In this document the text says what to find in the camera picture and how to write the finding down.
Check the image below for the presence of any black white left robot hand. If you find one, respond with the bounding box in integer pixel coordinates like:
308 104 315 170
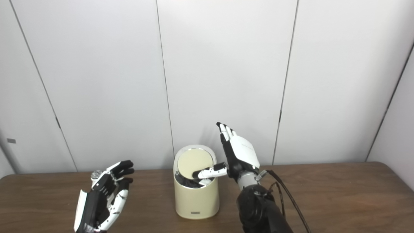
74 160 135 233

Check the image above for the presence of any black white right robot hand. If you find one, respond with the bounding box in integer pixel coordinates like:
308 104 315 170
192 122 261 182

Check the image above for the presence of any small white plastic bottle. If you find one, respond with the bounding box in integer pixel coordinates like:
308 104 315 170
90 170 112 194

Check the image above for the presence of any round cream bin lid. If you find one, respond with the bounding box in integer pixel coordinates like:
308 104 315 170
177 148 214 180

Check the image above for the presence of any cream-colored bin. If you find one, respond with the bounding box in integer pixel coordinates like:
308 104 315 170
173 145 220 219

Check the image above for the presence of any black bin liner bag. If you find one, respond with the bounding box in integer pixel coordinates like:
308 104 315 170
175 172 211 188

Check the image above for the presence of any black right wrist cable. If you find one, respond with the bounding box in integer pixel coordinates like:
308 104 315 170
259 169 311 233

